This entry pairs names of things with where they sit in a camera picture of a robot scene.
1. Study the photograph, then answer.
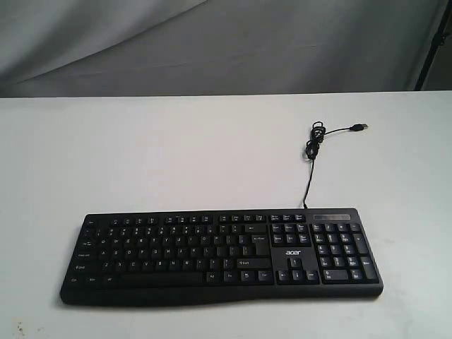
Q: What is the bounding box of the black keyboard usb cable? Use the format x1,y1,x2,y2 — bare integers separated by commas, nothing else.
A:
302,121,369,210

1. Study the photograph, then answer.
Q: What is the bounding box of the black tripod stand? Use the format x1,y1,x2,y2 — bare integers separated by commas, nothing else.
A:
414,1,451,91

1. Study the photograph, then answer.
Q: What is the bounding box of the black acer keyboard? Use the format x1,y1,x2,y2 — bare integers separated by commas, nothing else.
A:
59,208,383,307

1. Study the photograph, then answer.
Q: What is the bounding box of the grey backdrop cloth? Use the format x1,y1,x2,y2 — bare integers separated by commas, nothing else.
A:
1,1,443,97

